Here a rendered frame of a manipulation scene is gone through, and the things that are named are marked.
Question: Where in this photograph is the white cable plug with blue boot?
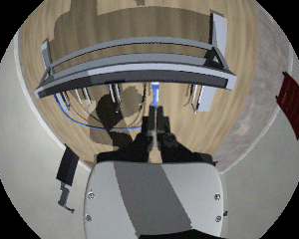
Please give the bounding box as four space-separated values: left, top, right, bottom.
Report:
151 83 159 90

